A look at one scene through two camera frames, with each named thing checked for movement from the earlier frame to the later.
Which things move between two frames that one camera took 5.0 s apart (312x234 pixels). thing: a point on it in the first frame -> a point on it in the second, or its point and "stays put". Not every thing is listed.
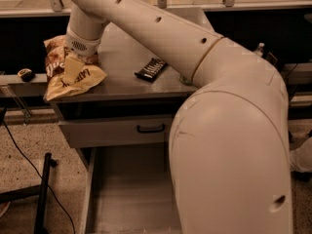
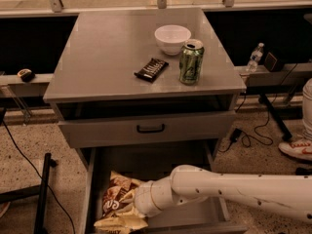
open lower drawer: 130,190 stays put
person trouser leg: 300,159 -> 307,107
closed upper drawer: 100,131 stays put
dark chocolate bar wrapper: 151,70 stays put
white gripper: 82,45 -> 142,197
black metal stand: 42,190 stays put
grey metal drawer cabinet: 132,108 stays put
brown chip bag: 91,75 -> 119,217
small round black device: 26,74 stays put
